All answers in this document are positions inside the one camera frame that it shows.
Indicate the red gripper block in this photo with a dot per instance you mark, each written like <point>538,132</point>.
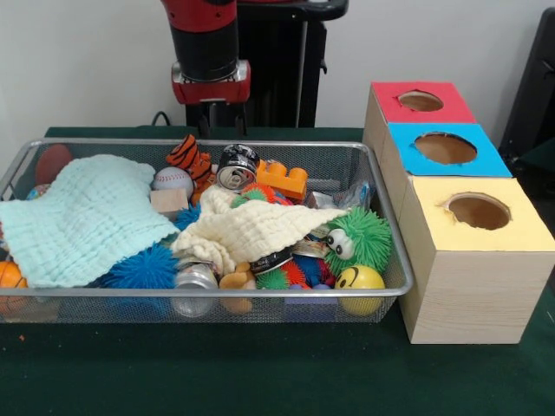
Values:
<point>211,94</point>

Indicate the orange striped tiger toy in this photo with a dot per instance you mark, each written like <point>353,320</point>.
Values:
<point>186,156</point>

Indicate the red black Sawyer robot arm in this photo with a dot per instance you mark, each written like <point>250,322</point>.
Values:
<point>204,39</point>

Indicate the clear shallow mesh bin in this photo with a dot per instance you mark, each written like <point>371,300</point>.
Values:
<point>381,295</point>

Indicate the wooden box with three holes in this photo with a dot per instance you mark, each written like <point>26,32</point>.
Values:
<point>468,269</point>

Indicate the crushed black silver can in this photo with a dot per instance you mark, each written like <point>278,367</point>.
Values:
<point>236,169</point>

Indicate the small white baseball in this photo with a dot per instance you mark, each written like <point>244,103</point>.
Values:
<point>173,180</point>

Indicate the orange toy building block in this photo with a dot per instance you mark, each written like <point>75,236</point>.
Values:
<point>282,179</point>

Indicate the cream waffle cloth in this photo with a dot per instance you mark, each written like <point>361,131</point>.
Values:
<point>251,230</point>

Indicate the mint green waffle cloth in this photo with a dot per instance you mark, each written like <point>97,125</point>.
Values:
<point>87,217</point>

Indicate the blue spiky ball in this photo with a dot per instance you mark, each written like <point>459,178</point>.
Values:
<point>139,269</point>

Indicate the small brown football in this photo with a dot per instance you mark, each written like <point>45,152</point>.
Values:
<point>54,163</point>

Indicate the green fuzzy toy with eyes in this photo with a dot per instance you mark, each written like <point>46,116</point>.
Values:
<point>364,238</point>

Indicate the yellow smiley ball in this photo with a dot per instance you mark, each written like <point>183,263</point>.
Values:
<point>360,282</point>

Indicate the dark green table cloth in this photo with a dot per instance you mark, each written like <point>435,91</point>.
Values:
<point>260,373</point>

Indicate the small orange basketball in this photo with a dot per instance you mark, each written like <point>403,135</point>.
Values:
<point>9,277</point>

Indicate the black stand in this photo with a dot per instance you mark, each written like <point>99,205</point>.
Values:
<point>533,95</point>

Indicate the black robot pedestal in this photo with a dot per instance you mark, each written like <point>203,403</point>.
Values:
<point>277,69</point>

